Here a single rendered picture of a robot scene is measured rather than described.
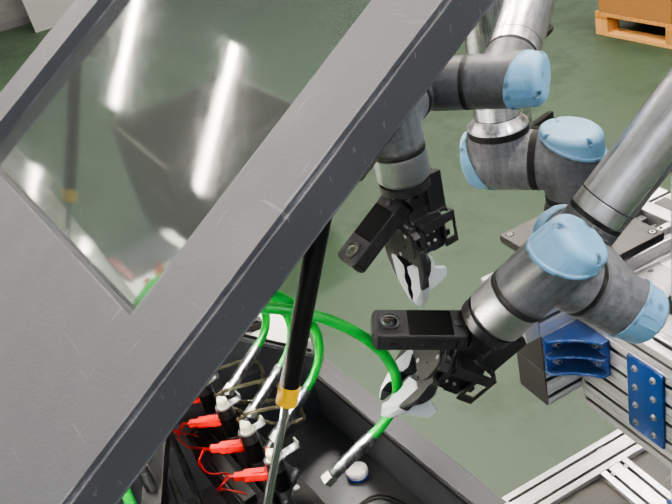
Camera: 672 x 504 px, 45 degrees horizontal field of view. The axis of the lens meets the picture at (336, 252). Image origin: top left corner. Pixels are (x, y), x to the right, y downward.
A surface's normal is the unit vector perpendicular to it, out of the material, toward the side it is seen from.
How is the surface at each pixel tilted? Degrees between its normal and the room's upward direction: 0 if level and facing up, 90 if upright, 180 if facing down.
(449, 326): 18
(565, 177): 90
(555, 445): 0
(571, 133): 8
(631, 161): 61
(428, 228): 90
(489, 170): 89
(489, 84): 72
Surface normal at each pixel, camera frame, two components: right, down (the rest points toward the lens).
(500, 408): -0.21, -0.84
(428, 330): 0.04, -0.75
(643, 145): -0.51, 0.07
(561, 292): 0.00, 0.68
